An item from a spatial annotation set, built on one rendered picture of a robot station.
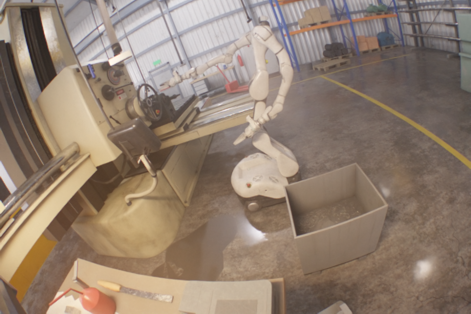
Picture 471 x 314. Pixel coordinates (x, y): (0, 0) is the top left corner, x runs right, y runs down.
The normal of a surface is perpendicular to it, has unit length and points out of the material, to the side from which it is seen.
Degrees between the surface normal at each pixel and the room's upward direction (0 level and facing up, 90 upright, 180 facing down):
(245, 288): 0
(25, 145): 90
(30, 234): 90
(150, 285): 0
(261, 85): 90
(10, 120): 90
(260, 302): 0
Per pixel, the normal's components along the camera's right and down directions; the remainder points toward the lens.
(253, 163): -0.11, 0.16
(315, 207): -0.04, 0.43
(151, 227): 0.78, -0.02
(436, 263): -0.33, -0.86
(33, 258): 0.94, -0.29
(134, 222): 0.60, 0.13
